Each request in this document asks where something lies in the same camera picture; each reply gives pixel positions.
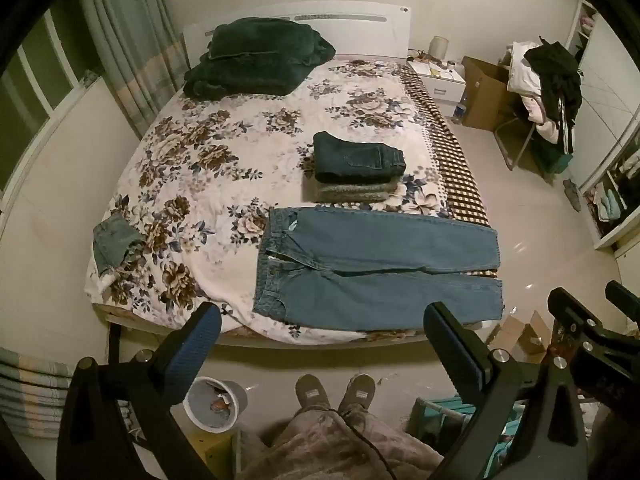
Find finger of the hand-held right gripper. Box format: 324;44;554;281
547;287;608;342
605;280;640;322

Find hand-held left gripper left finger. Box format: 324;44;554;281
56;302;222;480

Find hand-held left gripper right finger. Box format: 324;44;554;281
423;301;588;480

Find light blue denim pants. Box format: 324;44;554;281
251;206;504;333

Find white trash bin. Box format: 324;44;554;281
182;376;248;433

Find teal plastic crate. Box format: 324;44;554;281
410;395;521;471

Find small open cardboard box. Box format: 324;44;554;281
487;310;553;366

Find teal folded clothes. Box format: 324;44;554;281
587;180;631;223

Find person's right grey slipper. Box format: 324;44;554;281
337;373;377;413

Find person's grey slipper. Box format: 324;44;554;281
337;373;377;413
295;373;331;413

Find yellow box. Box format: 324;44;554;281
192;430;236;480

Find pair of grey shoes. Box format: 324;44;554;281
562;178;583;213

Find person's left grey slipper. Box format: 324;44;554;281
295;373;331;413

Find small denim shorts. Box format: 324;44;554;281
92;212;147;277

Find green plastic bin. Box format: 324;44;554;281
530;137;573;176

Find person's legs and slippers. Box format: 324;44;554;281
235;402;446;480

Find striped green cloth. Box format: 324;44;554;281
0;347;71;441

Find folding metal chair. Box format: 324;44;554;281
495;110;551;171

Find folded grey knit garment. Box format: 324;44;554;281
311;175;408;204

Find brown checkered bed sheet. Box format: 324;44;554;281
400;62;501;281

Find folded dark blue jeans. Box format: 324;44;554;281
312;131;407;185

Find floral printed blanket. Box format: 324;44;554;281
84;57;493;346

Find white wardrobe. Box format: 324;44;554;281
565;0;640;251

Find large cardboard box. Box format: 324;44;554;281
460;56;518;131

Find black garment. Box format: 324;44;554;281
524;35;583;156

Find pile of white clothes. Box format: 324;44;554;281
507;42;571;143

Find white nightstand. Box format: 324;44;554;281
410;57;468;103

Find dark green folded blanket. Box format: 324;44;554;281
182;17;337;98

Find white framed window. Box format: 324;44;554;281
0;10;106;196

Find green striped curtain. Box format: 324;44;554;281
75;0;193;141

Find bed with floral cover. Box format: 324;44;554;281
90;0;501;356

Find black cable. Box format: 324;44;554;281
322;407;403;480

